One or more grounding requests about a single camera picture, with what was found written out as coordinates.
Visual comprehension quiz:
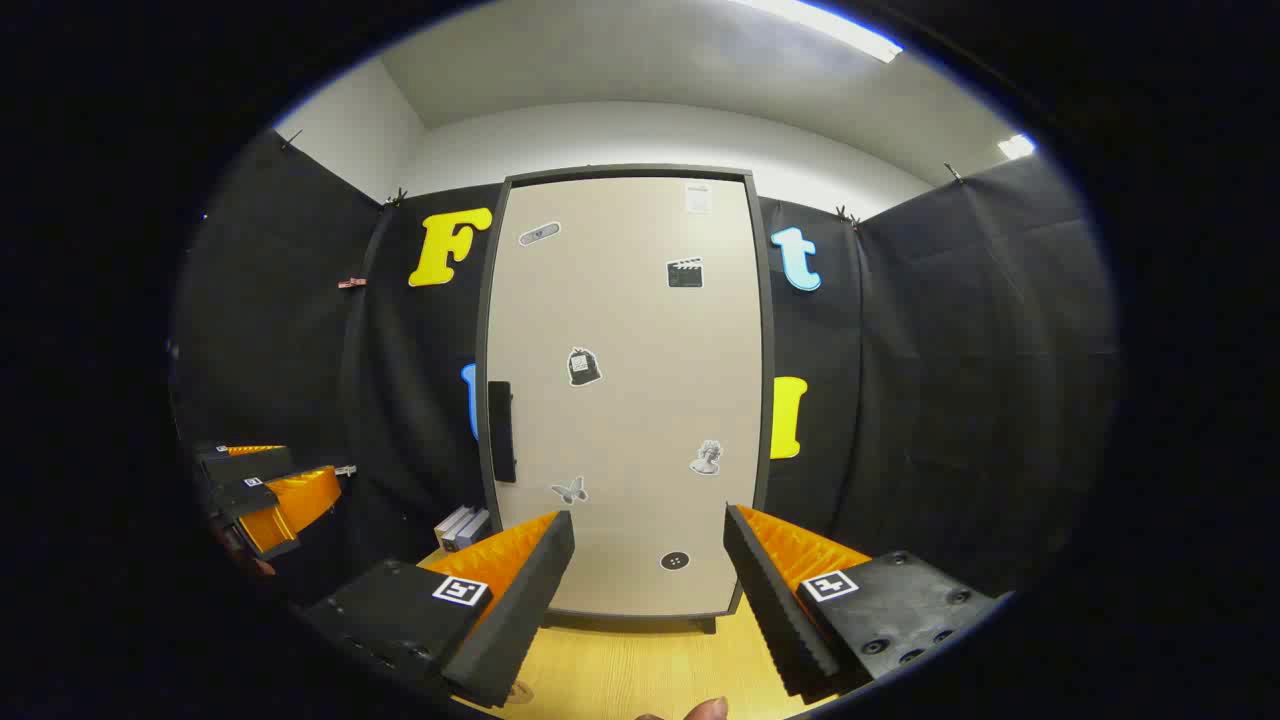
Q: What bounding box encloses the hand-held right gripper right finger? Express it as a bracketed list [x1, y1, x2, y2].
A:
[723, 503, 1001, 704]

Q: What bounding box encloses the long ceiling light panel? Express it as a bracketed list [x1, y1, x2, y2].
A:
[735, 0, 904, 64]

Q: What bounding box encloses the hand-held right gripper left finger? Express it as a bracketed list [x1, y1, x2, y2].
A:
[298, 510, 578, 709]

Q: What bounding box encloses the black cabinet door handle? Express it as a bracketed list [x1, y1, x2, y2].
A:
[487, 381, 517, 484]

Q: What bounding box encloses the beige cabinet door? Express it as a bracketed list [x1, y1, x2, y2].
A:
[484, 174, 767, 617]

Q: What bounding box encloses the black backdrop cloth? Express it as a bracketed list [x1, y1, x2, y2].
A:
[170, 128, 1119, 601]

